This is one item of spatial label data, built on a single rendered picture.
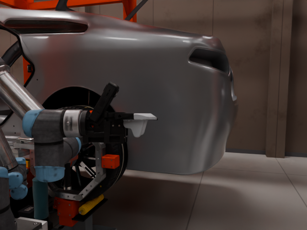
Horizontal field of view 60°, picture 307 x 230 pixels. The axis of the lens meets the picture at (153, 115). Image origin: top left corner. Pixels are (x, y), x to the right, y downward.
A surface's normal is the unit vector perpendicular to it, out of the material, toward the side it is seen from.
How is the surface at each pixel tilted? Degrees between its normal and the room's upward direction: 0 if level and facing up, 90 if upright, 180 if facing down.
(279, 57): 90
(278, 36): 90
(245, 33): 90
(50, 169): 93
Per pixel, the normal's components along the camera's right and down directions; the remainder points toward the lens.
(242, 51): -0.27, 0.11
